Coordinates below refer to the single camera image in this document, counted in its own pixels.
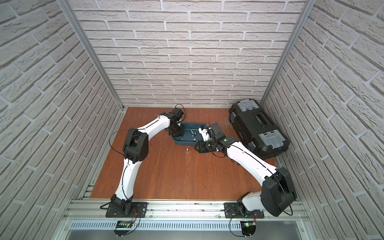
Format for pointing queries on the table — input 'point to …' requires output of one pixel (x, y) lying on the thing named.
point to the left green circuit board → (122, 227)
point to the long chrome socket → (191, 130)
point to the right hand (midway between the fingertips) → (199, 147)
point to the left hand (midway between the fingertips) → (184, 132)
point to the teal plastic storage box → (191, 134)
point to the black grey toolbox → (255, 129)
